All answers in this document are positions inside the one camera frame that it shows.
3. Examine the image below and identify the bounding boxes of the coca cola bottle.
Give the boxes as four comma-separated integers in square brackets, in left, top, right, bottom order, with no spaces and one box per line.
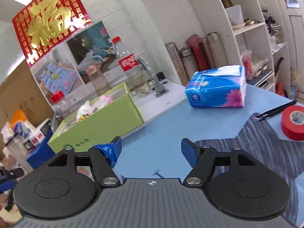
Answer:
[112,36,150,97]

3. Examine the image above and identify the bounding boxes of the white sock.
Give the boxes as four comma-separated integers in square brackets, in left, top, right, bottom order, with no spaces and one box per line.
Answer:
[76,101,92,123]

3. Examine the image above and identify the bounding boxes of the potted plant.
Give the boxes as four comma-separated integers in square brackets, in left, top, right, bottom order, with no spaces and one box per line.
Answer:
[221,0,244,26]

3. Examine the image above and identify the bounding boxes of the blue table mat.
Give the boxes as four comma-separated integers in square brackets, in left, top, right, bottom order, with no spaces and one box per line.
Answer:
[114,85,289,179]

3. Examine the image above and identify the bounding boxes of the white pen refill box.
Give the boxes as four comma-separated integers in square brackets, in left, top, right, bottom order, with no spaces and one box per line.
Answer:
[23,118,51,151]

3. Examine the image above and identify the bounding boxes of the steel thermos short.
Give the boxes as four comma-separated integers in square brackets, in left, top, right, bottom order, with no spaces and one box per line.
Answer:
[179,47,198,79]

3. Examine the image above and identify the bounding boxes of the green cardboard box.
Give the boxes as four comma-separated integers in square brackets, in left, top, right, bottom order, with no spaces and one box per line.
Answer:
[48,83,144,153]

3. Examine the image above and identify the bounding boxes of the blue machine box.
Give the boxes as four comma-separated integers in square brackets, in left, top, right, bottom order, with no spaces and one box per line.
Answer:
[26,130,55,169]

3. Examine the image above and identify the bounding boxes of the blue white tissue bag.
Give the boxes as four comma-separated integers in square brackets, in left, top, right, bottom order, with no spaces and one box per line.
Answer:
[1,110,36,144]

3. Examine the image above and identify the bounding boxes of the black tweezers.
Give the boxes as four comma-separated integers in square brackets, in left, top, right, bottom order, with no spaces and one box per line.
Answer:
[254,100,297,120]

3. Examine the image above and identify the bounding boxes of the blue tissue pack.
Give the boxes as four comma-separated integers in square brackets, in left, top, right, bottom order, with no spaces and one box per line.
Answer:
[185,65,247,108]

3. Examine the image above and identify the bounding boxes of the white shelf unit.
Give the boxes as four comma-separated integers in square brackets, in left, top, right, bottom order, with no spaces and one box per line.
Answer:
[190,0,303,100]

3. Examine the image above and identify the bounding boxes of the clear plastic container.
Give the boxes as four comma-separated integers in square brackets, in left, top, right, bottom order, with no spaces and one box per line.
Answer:
[6,134,33,173]

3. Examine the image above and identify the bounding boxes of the bedding poster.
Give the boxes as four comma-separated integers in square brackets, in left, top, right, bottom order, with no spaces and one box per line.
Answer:
[30,21,128,105]

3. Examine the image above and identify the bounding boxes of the clear jar red lid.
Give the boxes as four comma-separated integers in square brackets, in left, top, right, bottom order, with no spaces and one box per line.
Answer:
[50,90,67,120]

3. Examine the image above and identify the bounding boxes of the red thermos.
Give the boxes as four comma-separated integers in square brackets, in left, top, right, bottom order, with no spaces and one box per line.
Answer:
[186,34,209,71]

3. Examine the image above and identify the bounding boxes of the white base board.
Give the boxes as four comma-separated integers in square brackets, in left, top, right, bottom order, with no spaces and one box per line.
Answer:
[132,79,187,124]

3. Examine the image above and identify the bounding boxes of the pink transparent bottle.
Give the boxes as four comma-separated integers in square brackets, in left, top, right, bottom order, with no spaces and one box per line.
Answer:
[85,63,111,96]

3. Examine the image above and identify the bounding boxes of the red tape roll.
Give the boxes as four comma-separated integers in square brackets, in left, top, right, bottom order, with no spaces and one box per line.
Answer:
[281,105,304,141]

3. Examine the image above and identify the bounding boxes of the grey striped cloth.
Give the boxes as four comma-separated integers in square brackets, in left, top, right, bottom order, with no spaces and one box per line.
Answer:
[195,113,303,227]

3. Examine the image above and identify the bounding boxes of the red fu banner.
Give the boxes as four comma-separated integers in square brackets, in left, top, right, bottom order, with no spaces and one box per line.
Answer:
[12,0,92,68]

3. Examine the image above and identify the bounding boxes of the pink tissue pack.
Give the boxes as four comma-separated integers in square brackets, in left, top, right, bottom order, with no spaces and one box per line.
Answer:
[91,95,113,113]

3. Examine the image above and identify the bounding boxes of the beige thermos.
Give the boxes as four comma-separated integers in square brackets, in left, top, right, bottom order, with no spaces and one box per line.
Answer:
[201,32,227,68]

